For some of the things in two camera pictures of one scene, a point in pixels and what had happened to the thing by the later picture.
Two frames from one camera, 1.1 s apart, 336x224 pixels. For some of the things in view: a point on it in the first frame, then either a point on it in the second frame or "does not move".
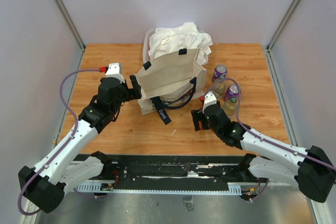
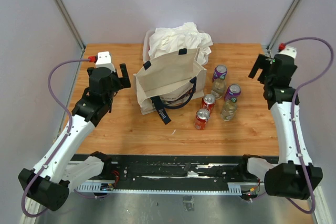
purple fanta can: x=232 y=92 does not move
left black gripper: x=134 y=93 → x=122 y=82
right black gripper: x=197 y=116 → x=261 y=62
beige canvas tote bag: x=168 y=83 does not move
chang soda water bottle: x=230 y=106 does not move
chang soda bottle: x=219 y=89 does not move
